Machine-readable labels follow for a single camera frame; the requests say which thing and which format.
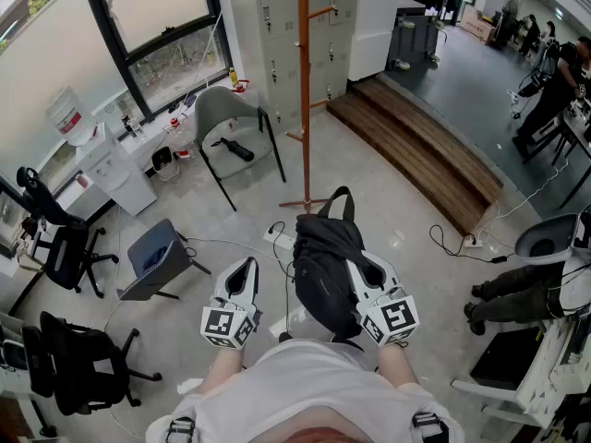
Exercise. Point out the black framed window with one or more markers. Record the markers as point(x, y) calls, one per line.
point(161, 30)

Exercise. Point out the orange wooden coat rack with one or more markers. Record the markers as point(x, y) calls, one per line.
point(304, 86)

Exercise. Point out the white water dispenser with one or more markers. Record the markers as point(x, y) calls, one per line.
point(117, 173)

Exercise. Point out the clear water jug red label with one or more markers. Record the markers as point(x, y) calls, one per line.
point(69, 113)

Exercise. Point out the person's left forearm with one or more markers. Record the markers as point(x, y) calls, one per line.
point(226, 367)

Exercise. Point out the black backpack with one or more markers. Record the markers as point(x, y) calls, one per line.
point(323, 266)

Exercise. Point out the brown wooden steps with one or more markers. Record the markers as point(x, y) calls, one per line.
point(415, 150)

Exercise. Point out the grey shell chair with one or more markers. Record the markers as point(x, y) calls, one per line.
point(545, 238)
point(217, 109)

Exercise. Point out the yellow bottle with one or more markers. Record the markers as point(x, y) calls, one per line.
point(233, 76)

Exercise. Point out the person's white shirt torso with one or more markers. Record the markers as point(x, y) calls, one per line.
point(300, 386)

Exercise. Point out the grey metal locker cabinet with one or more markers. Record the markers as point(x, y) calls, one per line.
point(286, 39)

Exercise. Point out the white block cabinet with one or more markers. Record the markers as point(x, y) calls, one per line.
point(371, 26)

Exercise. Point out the white table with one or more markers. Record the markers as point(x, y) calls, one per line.
point(535, 395)

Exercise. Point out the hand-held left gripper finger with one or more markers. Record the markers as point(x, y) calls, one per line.
point(255, 289)
point(220, 284)

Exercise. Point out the person's right forearm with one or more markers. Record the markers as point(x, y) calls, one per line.
point(397, 362)

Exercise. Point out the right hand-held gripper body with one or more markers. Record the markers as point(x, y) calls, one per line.
point(392, 319)

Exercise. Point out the cardboard box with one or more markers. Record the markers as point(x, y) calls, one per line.
point(478, 26)

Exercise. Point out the grey wheeled cart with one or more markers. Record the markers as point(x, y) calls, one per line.
point(413, 35)

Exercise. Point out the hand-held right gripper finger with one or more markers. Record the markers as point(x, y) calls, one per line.
point(358, 284)
point(392, 280)

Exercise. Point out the blue grey chair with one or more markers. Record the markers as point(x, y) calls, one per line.
point(154, 252)

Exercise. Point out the black folded umbrella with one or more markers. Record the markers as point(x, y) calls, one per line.
point(237, 150)

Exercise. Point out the black office chair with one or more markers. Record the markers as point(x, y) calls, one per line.
point(78, 367)
point(64, 247)

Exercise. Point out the small white trash bin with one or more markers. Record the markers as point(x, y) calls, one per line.
point(164, 162)

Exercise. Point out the small white power strip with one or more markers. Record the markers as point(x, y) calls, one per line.
point(473, 241)

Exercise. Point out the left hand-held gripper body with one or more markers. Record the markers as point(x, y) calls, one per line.
point(217, 322)

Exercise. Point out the black laptop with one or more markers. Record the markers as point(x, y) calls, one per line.
point(505, 358)

